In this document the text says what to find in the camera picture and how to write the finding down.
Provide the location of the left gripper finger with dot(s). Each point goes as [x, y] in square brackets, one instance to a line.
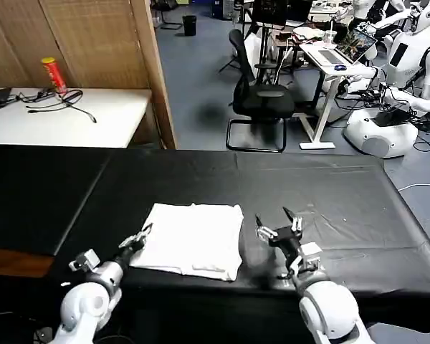
[130, 241]
[146, 232]

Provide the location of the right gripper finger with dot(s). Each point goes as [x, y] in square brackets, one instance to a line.
[265, 233]
[296, 224]

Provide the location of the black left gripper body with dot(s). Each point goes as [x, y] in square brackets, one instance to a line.
[130, 252]

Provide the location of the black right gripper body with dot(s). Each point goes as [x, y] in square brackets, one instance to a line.
[288, 238]

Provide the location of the white shirt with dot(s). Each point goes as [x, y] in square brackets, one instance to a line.
[197, 240]

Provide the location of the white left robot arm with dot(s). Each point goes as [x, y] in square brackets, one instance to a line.
[89, 301]

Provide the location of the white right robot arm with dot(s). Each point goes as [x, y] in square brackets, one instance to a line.
[329, 308]

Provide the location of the black tablecloth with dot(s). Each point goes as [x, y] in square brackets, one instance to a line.
[344, 200]

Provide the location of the black table cover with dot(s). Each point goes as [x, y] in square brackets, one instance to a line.
[36, 193]

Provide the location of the white standing desk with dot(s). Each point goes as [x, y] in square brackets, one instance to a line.
[324, 107]

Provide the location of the white humanoid robot with base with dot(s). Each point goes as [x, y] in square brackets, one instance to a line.
[380, 132]

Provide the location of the black office chair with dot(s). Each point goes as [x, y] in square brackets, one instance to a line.
[263, 98]

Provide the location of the white side table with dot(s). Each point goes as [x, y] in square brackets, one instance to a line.
[64, 123]

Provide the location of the blue computer mouse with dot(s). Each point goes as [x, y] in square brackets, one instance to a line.
[339, 67]

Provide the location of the white bag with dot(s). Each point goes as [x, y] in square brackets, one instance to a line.
[252, 50]

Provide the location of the red can yellow lid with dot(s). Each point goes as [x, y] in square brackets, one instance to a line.
[54, 77]

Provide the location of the open silver laptop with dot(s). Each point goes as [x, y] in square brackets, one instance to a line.
[354, 44]

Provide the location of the clear cup with straw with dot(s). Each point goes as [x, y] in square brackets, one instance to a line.
[330, 37]

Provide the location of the pale cloth pile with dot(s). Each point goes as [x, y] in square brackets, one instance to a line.
[308, 33]

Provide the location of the wooden partition screen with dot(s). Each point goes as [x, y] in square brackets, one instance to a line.
[100, 39]

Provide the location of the black trash bin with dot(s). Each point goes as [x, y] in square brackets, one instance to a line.
[189, 25]

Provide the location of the black monitor on stand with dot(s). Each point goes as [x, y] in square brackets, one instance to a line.
[268, 10]

